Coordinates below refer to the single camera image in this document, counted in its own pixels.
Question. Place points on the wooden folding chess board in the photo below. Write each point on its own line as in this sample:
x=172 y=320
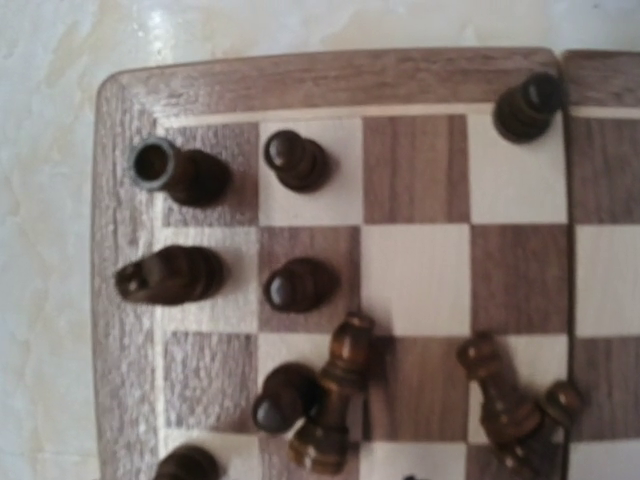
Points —
x=438 y=227

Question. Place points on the dark bishop piece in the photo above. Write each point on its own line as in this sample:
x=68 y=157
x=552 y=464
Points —
x=508 y=412

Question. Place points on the dark rook piece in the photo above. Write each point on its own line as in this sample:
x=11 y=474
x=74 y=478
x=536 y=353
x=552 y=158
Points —
x=190 y=177

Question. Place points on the dark queen piece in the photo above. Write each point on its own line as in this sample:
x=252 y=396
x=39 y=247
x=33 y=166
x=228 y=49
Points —
x=321 y=444

